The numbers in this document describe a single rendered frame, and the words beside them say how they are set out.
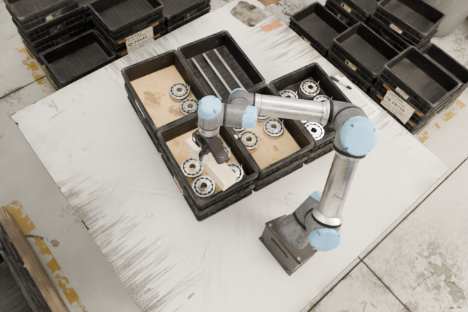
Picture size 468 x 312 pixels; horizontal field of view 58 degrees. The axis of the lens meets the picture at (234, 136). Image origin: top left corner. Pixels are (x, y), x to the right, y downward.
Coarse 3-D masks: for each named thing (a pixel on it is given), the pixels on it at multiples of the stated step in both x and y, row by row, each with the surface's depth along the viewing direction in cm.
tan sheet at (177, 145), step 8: (184, 136) 198; (168, 144) 196; (176, 144) 196; (184, 144) 196; (224, 144) 198; (176, 152) 194; (184, 152) 194; (176, 160) 192; (232, 160) 194; (192, 168) 190; (208, 176) 189; (216, 184) 187; (216, 192) 185; (200, 200) 183
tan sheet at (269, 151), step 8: (248, 128) 204; (256, 128) 204; (272, 128) 205; (264, 136) 202; (288, 136) 203; (264, 144) 200; (272, 144) 200; (280, 144) 200; (288, 144) 201; (296, 144) 201; (256, 152) 197; (264, 152) 198; (272, 152) 198; (280, 152) 198; (288, 152) 199; (256, 160) 195; (264, 160) 195; (272, 160) 196
